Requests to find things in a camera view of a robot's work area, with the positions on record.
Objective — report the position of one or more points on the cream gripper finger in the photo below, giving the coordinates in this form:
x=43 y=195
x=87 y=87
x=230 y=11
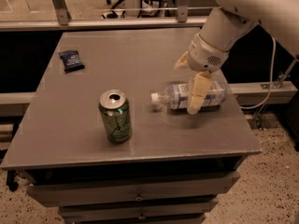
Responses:
x=182 y=62
x=199 y=86

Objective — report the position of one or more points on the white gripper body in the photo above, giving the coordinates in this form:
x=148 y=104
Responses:
x=204 y=57

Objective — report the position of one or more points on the clear plastic water bottle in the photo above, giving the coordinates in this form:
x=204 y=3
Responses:
x=176 y=96

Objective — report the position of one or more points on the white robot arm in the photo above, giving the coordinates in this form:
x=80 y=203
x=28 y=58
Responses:
x=229 y=21

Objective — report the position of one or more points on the black office chair base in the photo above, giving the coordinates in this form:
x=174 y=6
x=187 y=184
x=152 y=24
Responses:
x=133 y=9

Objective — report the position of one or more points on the green soda can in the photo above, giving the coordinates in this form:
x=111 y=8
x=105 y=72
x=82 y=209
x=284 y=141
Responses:
x=115 y=112

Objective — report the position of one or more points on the grey drawer cabinet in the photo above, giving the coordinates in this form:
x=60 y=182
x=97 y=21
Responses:
x=169 y=171

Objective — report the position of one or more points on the dark blue snack packet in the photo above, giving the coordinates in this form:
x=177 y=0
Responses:
x=71 y=60

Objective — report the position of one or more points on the grey metal railing frame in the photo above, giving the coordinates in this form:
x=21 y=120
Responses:
x=36 y=15

